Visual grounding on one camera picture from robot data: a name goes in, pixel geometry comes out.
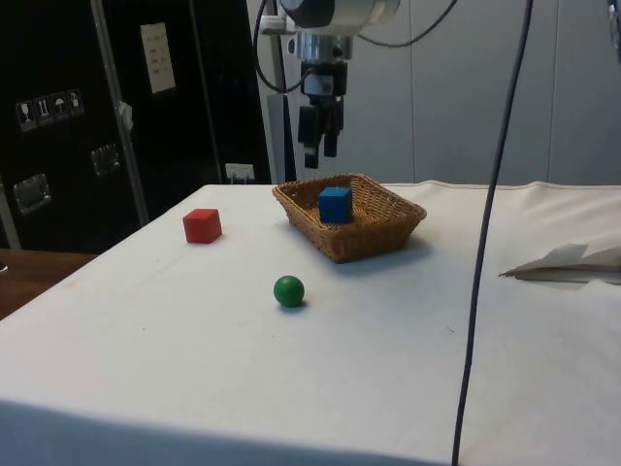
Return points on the green ball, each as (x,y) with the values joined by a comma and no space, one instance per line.
(289,291)

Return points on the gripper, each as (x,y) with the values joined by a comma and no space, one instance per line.
(325,77)

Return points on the red cube block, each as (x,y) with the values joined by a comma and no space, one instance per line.
(201,227)

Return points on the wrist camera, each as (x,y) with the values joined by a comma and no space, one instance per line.
(274,23)

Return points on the pale grey locker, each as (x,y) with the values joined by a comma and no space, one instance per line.
(383,121)
(582,121)

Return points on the wicker basket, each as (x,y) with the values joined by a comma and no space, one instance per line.
(369,240)

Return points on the blue cube block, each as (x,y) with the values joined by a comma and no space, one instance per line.
(335,206)

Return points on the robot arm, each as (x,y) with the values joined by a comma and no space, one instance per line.
(339,14)

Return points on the black cabinet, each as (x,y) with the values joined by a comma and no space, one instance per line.
(58,145)

